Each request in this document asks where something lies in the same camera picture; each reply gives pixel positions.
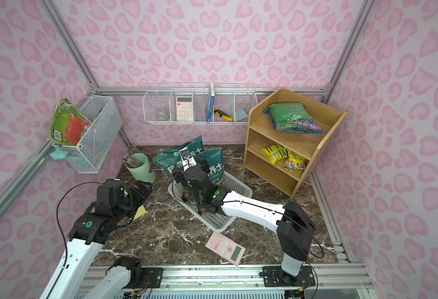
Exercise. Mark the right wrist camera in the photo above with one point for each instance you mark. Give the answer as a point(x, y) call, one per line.
point(186, 158)

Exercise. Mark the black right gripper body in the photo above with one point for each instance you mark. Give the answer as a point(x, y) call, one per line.
point(188, 169)

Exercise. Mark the clear glass bowl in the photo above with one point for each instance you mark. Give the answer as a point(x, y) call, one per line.
point(162, 114)

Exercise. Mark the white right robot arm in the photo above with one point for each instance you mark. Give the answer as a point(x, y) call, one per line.
point(294, 229)

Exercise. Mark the blue book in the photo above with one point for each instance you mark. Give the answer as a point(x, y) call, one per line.
point(210, 103)

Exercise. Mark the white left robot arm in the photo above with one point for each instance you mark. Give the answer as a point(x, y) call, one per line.
point(82, 244)

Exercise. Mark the yellow utility knife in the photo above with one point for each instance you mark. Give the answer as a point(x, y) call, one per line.
point(223, 115)

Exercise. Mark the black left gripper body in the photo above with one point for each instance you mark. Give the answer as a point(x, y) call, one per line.
point(137, 194)

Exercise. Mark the yellow floral fertilizer packet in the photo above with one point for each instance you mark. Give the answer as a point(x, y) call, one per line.
point(294, 162)

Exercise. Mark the mint green star hook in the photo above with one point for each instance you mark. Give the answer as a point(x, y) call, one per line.
point(58, 154)

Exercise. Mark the light blue cup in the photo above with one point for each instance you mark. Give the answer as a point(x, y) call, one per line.
point(241, 115)

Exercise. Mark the dark green soil bag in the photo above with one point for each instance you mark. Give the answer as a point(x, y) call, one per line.
point(169, 158)
point(214, 158)

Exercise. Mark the pink calculator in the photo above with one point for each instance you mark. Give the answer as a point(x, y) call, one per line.
point(225, 248)

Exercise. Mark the white wire wall basket back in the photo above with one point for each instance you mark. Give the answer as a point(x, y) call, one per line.
point(228, 97)

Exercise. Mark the wooden shelf unit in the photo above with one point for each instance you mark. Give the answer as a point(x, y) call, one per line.
point(260, 133)

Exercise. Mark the bright green flower fertilizer bag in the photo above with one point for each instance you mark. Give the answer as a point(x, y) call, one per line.
point(292, 117)

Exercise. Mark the white mesh wall basket left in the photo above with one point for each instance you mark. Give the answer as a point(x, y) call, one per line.
point(89, 154)

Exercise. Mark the yellow sticky note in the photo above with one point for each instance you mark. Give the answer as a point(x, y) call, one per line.
point(141, 211)

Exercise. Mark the green red seed packet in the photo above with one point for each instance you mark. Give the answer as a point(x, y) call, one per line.
point(68, 124)

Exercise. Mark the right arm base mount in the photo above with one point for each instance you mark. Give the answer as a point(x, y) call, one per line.
point(274, 276)

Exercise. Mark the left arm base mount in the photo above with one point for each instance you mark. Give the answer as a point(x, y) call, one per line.
point(134, 275)

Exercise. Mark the white orange calculator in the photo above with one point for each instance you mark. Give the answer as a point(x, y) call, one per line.
point(184, 109)

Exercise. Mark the green pencil cup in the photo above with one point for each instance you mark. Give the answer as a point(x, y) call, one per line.
point(140, 167)

